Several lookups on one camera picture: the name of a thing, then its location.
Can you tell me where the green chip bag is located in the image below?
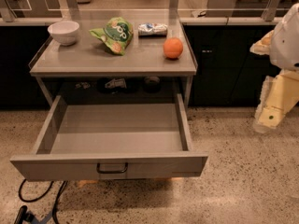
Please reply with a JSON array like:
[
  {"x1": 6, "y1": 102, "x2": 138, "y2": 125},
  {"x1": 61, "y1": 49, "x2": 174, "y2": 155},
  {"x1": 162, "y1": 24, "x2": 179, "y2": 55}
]
[{"x1": 90, "y1": 17, "x2": 134, "y2": 55}]

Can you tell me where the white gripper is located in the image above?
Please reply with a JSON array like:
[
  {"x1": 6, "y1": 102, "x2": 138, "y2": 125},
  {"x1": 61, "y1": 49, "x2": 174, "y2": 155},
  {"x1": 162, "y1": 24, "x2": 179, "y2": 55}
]
[{"x1": 249, "y1": 4, "x2": 299, "y2": 133}]

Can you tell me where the open grey top drawer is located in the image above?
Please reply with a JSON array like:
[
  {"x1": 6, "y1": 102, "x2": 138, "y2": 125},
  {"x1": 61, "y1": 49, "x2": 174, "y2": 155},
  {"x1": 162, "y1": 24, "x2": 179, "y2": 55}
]
[{"x1": 10, "y1": 94, "x2": 207, "y2": 181}]

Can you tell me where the black plug on floor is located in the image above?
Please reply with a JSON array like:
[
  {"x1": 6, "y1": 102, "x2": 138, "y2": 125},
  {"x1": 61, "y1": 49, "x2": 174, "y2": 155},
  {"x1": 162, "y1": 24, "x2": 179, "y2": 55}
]
[{"x1": 14, "y1": 205, "x2": 35, "y2": 224}]

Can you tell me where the grey metal cabinet table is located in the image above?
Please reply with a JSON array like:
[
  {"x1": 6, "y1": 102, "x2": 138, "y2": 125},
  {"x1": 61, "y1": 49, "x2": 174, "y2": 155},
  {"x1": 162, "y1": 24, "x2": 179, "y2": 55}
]
[{"x1": 30, "y1": 9, "x2": 197, "y2": 104}]

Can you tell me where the black drawer handle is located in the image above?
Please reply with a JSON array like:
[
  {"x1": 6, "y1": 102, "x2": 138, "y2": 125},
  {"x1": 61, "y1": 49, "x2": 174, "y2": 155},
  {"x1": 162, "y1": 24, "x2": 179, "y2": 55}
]
[{"x1": 96, "y1": 162, "x2": 128, "y2": 175}]

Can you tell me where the black floor cable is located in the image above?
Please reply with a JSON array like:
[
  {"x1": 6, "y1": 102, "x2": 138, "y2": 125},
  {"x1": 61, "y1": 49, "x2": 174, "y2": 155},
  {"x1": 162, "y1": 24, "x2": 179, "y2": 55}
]
[{"x1": 18, "y1": 178, "x2": 69, "y2": 224}]

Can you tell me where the orange fruit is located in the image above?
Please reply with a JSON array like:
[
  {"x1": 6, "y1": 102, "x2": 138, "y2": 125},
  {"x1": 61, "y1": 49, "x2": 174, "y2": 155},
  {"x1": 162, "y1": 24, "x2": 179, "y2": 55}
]
[{"x1": 164, "y1": 37, "x2": 183, "y2": 59}]

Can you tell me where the white ceramic bowl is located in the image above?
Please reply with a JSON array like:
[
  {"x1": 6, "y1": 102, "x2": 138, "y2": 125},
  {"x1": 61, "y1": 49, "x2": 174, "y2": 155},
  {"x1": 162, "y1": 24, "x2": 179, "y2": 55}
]
[{"x1": 48, "y1": 21, "x2": 79, "y2": 46}]

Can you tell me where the silver blue snack packet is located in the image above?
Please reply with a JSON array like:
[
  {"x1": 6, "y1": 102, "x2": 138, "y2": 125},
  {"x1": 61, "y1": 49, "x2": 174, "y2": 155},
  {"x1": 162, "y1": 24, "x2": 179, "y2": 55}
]
[{"x1": 138, "y1": 22, "x2": 167, "y2": 36}]

